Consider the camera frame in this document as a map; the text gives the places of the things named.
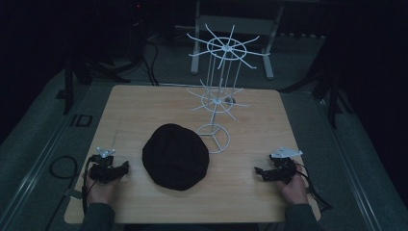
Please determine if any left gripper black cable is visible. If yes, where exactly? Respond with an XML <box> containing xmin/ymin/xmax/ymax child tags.
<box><xmin>81</xmin><ymin>155</ymin><xmax>97</xmax><ymax>216</ymax></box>

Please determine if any black cable loop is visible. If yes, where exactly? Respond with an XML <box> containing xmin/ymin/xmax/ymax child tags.
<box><xmin>44</xmin><ymin>155</ymin><xmax>80</xmax><ymax>231</ymax></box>

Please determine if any black floor cable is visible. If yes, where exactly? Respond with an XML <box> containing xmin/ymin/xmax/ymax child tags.
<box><xmin>140</xmin><ymin>33</ymin><xmax>167</xmax><ymax>87</ymax></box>

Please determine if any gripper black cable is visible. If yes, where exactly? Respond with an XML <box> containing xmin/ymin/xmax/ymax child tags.
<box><xmin>294</xmin><ymin>162</ymin><xmax>334</xmax><ymax>213</ymax></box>
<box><xmin>81</xmin><ymin>155</ymin><xmax>97</xmax><ymax>216</ymax></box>

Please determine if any person's left hand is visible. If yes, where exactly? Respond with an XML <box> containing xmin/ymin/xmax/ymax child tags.
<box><xmin>82</xmin><ymin>171</ymin><xmax>123</xmax><ymax>205</ymax></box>

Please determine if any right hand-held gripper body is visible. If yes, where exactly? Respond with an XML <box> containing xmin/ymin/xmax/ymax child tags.
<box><xmin>263</xmin><ymin>146</ymin><xmax>303</xmax><ymax>185</ymax></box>

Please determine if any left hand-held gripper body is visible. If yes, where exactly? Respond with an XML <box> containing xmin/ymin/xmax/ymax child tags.
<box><xmin>89</xmin><ymin>146</ymin><xmax>122</xmax><ymax>185</ymax></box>

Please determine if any person's right hand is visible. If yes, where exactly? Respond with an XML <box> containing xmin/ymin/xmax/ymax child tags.
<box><xmin>274</xmin><ymin>172</ymin><xmax>310</xmax><ymax>206</ymax></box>

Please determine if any black hat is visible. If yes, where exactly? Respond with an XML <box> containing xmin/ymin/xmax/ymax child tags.
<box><xmin>141</xmin><ymin>123</ymin><xmax>211</xmax><ymax>192</ymax></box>

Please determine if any white wire hat rack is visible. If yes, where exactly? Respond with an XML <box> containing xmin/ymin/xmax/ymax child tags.
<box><xmin>186</xmin><ymin>23</ymin><xmax>271</xmax><ymax>155</ymax></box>

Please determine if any black tripod stand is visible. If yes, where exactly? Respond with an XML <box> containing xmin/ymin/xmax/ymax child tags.
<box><xmin>277</xmin><ymin>38</ymin><xmax>355</xmax><ymax>130</ymax></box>
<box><xmin>63</xmin><ymin>18</ymin><xmax>149</xmax><ymax>116</ymax></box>

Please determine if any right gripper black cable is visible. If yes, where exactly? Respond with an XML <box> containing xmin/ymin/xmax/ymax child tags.
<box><xmin>294</xmin><ymin>162</ymin><xmax>334</xmax><ymax>213</ymax></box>

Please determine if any white metal table frame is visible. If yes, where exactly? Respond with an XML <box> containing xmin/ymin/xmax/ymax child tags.
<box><xmin>190</xmin><ymin>0</ymin><xmax>286</xmax><ymax>81</ymax></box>

